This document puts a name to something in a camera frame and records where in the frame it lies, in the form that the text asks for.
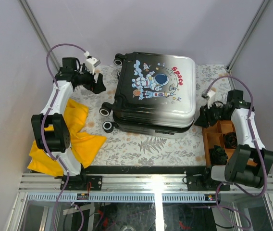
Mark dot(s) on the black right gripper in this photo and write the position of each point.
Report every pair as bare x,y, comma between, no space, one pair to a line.
204,117

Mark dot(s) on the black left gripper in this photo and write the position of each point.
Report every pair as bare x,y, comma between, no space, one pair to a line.
96,87

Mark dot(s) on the black suitcase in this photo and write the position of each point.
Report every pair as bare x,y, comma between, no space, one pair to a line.
155,95

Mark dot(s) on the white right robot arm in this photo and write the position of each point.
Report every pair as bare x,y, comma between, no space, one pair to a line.
251,162

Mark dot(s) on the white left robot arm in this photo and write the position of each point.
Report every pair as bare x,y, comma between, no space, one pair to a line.
51,132

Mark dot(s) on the wooden compartment organizer tray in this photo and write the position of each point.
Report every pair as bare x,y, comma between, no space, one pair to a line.
214,136

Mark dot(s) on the black rolled item middle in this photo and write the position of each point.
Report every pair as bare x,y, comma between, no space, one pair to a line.
230,140

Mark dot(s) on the dark green rolled item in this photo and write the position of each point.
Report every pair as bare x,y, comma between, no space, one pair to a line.
218,155

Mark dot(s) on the yellow Snoopy t-shirt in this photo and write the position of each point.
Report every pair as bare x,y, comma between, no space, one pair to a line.
85,146

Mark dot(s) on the floral patterned table cloth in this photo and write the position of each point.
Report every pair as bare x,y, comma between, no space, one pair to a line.
132,149

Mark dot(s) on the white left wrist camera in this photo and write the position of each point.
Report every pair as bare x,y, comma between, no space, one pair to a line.
91,63

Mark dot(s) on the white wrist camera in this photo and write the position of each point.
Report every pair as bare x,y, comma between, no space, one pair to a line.
209,95
91,63

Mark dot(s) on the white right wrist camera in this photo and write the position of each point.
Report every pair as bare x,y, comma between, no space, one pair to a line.
209,95

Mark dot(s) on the aluminium front rail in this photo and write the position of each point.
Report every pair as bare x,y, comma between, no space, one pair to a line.
134,183

